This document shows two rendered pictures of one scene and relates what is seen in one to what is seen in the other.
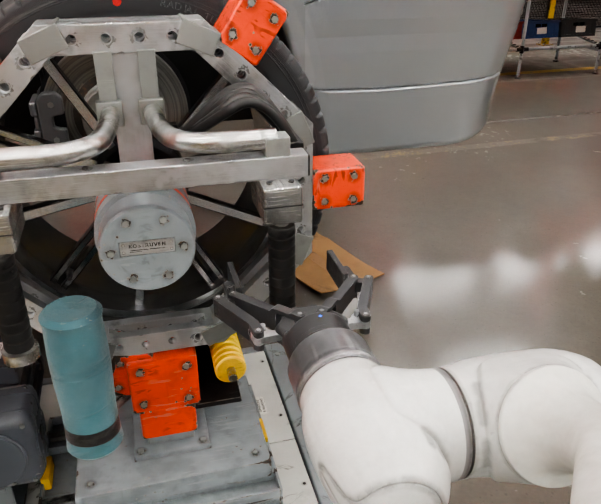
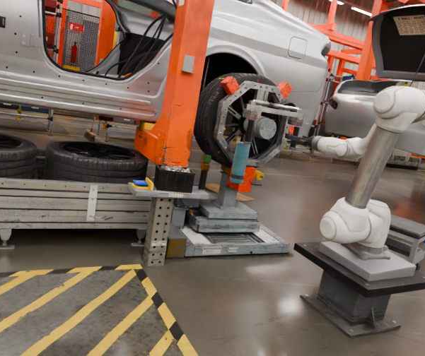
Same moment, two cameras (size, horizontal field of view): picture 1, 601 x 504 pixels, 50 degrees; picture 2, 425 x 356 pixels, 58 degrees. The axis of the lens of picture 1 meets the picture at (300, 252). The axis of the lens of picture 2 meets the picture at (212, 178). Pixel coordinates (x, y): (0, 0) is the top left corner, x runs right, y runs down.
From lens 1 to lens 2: 1.85 m
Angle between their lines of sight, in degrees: 20
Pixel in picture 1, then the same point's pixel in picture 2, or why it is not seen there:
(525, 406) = (356, 140)
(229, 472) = (247, 214)
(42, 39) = (250, 84)
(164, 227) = (272, 124)
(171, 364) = (249, 169)
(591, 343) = not seen: hidden behind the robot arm
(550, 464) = (359, 147)
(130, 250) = (265, 128)
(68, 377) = (242, 157)
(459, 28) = (305, 108)
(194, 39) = (276, 90)
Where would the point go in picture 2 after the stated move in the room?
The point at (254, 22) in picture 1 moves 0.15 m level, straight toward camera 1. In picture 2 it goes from (286, 90) to (297, 90)
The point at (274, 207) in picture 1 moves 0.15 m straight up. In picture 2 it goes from (298, 121) to (303, 97)
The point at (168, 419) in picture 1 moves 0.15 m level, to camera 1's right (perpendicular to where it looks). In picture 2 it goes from (245, 186) to (265, 188)
